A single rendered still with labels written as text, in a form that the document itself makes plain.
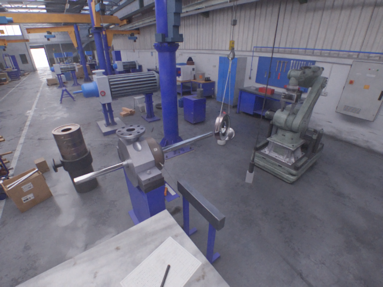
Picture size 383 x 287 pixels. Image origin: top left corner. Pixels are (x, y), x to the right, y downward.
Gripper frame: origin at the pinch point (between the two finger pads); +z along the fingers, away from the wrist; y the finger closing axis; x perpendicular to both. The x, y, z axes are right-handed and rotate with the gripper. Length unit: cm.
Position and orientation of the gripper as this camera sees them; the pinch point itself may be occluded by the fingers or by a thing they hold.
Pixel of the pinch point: (286, 110)
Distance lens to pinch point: 317.0
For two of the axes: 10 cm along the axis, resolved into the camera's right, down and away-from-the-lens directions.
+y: -6.2, -3.8, 6.9
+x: -7.8, 3.0, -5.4
